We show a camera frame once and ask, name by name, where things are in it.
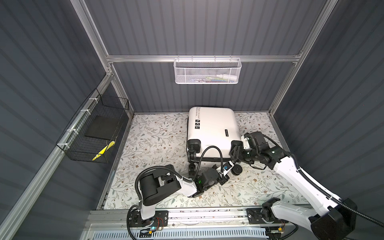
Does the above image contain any white tube in basket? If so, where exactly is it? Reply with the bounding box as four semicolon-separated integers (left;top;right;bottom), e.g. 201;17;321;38
215;74;238;83

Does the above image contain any black wire mesh basket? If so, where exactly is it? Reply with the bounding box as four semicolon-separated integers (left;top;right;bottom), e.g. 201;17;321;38
57;90;130;164

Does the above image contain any white wire mesh basket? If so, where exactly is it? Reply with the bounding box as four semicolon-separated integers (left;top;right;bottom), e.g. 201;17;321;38
173;58;242;85

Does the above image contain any yellow black striped item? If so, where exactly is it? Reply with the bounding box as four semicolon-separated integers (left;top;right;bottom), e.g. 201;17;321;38
92;141;116;161

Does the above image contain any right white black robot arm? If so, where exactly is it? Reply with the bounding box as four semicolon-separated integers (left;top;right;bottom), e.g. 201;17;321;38
230;132;384;240

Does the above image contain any aluminium front rail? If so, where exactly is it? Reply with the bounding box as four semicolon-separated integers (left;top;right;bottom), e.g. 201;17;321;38
84;203;317;231

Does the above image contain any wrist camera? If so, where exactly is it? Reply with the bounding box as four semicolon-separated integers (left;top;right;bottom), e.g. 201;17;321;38
242;132;270;152
222;161;235;176

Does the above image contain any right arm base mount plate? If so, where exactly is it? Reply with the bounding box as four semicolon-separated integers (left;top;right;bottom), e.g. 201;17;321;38
246;208;288;225

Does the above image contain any white perforated vent panel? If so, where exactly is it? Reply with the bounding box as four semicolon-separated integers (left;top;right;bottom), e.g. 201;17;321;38
91;227;268;240

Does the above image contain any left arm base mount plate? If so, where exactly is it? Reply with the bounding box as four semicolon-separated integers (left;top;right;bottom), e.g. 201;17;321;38
128;210;169;228

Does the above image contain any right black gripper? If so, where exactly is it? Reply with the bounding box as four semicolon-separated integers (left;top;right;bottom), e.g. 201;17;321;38
228;144;258;163

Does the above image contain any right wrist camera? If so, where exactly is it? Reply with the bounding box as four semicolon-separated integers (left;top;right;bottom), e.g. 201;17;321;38
242;132;270;152

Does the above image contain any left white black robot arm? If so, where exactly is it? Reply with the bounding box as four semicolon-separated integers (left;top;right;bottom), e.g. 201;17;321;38
127;146;236;240

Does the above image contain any black carry-on suitcase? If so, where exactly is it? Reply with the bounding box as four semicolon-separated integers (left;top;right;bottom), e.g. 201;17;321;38
187;107;242;178

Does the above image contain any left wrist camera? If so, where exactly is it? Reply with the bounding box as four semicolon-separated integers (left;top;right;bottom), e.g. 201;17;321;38
222;161;235;176

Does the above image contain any black flat pad in basket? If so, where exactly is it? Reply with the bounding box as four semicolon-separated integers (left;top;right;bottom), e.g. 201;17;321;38
85;116;123;141

